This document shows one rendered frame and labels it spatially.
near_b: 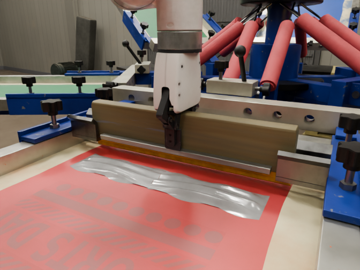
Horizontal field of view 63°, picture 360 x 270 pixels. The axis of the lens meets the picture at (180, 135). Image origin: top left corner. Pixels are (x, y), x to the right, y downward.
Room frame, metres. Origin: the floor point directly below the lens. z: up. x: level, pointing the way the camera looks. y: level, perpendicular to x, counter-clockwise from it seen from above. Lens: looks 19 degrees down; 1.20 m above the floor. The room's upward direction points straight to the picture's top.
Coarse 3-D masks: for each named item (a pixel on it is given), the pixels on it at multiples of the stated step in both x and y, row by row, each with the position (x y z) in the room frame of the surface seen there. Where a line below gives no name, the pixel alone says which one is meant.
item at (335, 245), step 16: (16, 144) 0.53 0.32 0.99; (32, 144) 0.53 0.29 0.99; (48, 144) 0.56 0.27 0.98; (64, 144) 0.59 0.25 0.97; (0, 160) 0.47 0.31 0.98; (16, 160) 0.49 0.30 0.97; (32, 160) 0.52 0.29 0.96; (0, 176) 0.46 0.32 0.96; (320, 224) 0.31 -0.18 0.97; (336, 224) 0.28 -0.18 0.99; (352, 224) 0.28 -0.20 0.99; (320, 240) 0.25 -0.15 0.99; (336, 240) 0.25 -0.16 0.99; (352, 240) 0.25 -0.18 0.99; (320, 256) 0.23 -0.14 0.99; (336, 256) 0.23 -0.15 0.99; (352, 256) 0.23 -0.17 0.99
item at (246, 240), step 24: (192, 168) 0.50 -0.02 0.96; (144, 192) 0.41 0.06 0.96; (264, 192) 0.41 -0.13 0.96; (288, 192) 0.41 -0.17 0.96; (192, 216) 0.34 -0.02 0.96; (216, 216) 0.34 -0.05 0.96; (264, 216) 0.34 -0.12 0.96; (240, 240) 0.30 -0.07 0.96; (264, 240) 0.30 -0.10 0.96; (216, 264) 0.26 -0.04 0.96; (240, 264) 0.26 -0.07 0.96
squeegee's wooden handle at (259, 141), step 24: (96, 120) 0.59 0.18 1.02; (120, 120) 0.56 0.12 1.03; (144, 120) 0.54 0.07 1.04; (192, 120) 0.49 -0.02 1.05; (216, 120) 0.47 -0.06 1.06; (240, 120) 0.46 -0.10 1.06; (192, 144) 0.49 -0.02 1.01; (216, 144) 0.47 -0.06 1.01; (240, 144) 0.45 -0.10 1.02; (264, 144) 0.43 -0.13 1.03; (288, 144) 0.41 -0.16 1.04
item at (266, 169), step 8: (104, 136) 0.57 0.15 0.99; (112, 136) 0.56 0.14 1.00; (120, 136) 0.56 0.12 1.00; (128, 144) 0.54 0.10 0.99; (136, 144) 0.53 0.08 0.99; (144, 144) 0.52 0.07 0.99; (152, 144) 0.52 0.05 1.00; (160, 144) 0.52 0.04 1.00; (168, 152) 0.50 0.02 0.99; (176, 152) 0.49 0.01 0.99; (184, 152) 0.48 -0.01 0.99; (192, 152) 0.48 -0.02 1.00; (200, 152) 0.48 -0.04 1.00; (208, 160) 0.46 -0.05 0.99; (216, 160) 0.45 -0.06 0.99; (224, 160) 0.45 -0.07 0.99; (232, 160) 0.44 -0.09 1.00; (240, 160) 0.44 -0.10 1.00; (240, 168) 0.43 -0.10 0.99; (248, 168) 0.43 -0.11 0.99; (256, 168) 0.42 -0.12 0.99; (264, 168) 0.42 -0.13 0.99
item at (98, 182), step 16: (80, 160) 0.53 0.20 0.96; (128, 160) 0.53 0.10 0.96; (144, 160) 0.53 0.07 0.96; (160, 160) 0.53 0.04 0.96; (48, 176) 0.46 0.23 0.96; (64, 176) 0.46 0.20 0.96; (80, 176) 0.46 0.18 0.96; (96, 176) 0.46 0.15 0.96; (0, 192) 0.41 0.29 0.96; (16, 192) 0.41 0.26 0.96; (32, 192) 0.41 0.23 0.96; (112, 192) 0.41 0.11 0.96; (128, 192) 0.41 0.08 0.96; (0, 208) 0.36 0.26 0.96
